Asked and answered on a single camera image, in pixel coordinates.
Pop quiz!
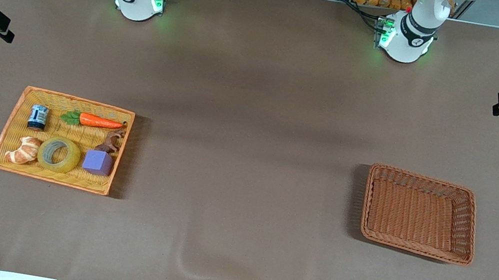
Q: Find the yellowish clear tape roll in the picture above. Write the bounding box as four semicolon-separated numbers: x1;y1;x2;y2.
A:
35;133;84;177

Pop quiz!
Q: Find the small blue can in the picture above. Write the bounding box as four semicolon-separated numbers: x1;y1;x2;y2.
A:
26;103;50;132

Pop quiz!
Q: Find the toy croissant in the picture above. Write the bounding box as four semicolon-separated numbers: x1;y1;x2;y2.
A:
3;133;44;168

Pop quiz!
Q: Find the orange woven flat tray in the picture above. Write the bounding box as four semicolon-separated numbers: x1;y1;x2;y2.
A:
0;81;138;199

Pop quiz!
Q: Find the orange toy carrot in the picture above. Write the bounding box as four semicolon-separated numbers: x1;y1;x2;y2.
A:
60;108;126;134

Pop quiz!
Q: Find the brown wicker basket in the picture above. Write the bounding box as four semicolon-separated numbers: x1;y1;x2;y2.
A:
355;162;487;268

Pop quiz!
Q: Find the brown toy horse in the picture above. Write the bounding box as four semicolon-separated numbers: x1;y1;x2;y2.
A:
94;124;127;157

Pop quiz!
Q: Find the purple foam cube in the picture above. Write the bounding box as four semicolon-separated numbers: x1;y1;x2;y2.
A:
81;148;116;178

